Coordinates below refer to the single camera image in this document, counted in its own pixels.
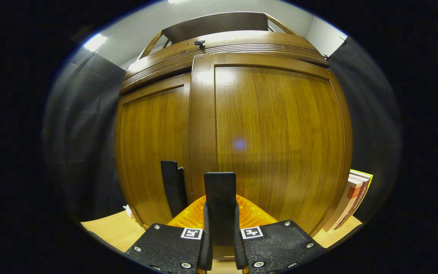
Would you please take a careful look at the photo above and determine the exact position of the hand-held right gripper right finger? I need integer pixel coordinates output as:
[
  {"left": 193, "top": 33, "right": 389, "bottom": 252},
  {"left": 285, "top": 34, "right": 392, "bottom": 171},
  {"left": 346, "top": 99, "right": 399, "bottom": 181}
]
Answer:
[{"left": 234, "top": 194, "right": 327, "bottom": 274}]

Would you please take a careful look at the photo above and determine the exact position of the wooden shoe cabinet door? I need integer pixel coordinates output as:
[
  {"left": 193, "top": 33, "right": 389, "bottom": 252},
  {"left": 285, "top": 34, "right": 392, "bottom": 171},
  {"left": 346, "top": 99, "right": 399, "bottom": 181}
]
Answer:
[
  {"left": 114, "top": 73, "right": 195, "bottom": 229},
  {"left": 189, "top": 53, "right": 353, "bottom": 236}
]

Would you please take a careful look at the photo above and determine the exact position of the small ceiling light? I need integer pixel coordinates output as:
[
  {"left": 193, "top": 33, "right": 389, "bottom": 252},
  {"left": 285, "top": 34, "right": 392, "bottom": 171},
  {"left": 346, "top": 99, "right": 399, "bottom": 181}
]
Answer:
[{"left": 83, "top": 33, "right": 108, "bottom": 52}]

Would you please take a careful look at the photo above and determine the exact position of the wooden double-door shoe cabinet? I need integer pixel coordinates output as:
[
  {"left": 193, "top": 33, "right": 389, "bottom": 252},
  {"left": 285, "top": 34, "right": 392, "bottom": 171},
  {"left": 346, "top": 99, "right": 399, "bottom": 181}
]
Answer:
[{"left": 114, "top": 11, "right": 353, "bottom": 263}]

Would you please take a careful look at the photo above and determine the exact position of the wooden cabinet drawer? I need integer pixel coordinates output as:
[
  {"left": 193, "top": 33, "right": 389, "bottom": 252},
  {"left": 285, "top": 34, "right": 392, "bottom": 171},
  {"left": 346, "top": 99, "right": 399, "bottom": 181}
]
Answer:
[{"left": 126, "top": 31, "right": 324, "bottom": 73}]

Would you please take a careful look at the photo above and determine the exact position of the black door handle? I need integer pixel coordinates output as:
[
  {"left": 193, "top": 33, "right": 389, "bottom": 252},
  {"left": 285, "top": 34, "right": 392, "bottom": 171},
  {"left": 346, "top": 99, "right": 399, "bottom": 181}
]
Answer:
[
  {"left": 204, "top": 172, "right": 236, "bottom": 246},
  {"left": 161, "top": 161, "right": 189, "bottom": 218}
]

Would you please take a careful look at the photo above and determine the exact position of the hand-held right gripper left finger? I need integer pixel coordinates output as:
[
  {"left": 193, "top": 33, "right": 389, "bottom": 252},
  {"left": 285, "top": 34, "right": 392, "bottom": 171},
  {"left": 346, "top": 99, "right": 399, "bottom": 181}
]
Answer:
[{"left": 125, "top": 195, "right": 214, "bottom": 274}]

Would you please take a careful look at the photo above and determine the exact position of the brown book with white print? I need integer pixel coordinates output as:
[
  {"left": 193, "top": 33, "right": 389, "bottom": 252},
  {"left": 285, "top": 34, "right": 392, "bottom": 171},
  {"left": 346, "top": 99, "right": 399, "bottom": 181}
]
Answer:
[{"left": 333, "top": 179, "right": 370, "bottom": 231}]

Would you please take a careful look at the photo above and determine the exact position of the white and orange book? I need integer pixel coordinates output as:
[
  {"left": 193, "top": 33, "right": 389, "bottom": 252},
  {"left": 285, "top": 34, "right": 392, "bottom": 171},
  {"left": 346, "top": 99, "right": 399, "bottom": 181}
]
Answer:
[{"left": 322, "top": 177, "right": 364, "bottom": 232}]

